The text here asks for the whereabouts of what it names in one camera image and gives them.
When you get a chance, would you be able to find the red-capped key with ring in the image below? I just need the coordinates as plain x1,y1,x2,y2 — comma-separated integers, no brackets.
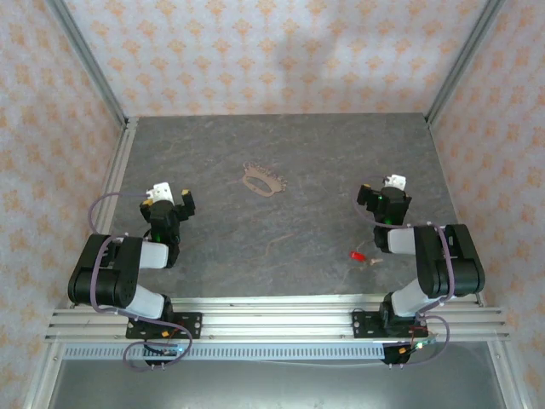
348,240,384,266

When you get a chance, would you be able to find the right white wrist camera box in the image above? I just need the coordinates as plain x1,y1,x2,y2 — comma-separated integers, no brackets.
381,173,409,191

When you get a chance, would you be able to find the grey slotted cable duct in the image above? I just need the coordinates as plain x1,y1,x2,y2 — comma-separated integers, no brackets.
62,343,387,362

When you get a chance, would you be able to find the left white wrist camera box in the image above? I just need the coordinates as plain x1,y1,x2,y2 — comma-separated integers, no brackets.
146,181,175,204

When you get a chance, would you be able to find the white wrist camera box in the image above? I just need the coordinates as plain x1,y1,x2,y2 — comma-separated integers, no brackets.
146,181,175,204
381,173,409,191

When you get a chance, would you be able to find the aluminium corner post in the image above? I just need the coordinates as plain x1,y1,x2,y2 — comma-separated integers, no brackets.
423,0,508,128
44,0,131,128

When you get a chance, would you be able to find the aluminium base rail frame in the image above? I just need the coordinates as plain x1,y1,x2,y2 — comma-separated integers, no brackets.
44,296,512,343

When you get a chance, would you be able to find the thin aluminium side rail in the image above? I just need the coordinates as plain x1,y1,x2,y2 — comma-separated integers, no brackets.
423,112,486,308

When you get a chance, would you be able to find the grey metal panel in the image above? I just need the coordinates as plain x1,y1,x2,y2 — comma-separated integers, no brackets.
46,360,510,409

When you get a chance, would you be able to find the aluminium lower frame bar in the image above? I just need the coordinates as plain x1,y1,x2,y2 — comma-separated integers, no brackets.
23,340,65,409
487,340,534,409

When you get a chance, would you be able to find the wide aluminium side rail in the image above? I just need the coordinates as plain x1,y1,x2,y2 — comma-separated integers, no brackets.
67,117,140,308

